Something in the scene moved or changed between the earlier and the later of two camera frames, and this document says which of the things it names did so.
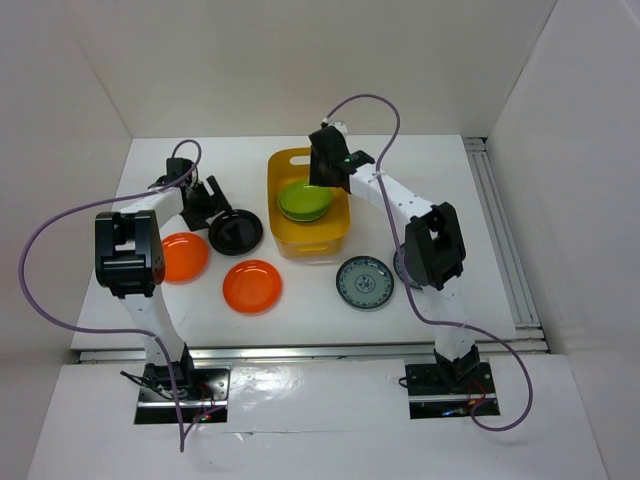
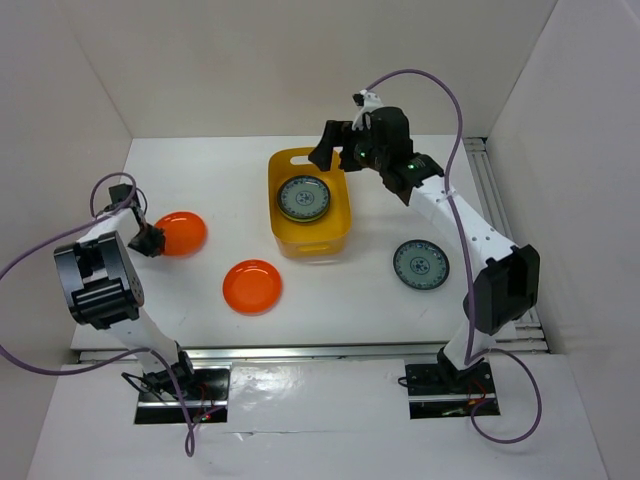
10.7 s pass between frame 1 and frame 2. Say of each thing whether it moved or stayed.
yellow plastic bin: stayed
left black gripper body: moved
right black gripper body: moved
